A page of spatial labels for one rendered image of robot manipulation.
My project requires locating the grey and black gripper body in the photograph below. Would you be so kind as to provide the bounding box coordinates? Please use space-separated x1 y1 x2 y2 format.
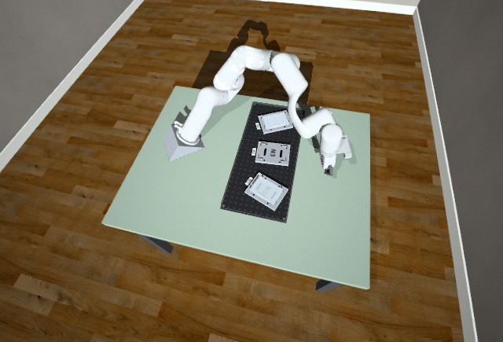
319 150 336 169

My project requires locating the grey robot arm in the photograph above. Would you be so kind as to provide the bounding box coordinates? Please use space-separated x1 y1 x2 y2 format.
174 45 352 159

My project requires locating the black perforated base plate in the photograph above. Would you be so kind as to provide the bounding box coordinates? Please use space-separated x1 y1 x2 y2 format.
220 103 301 223

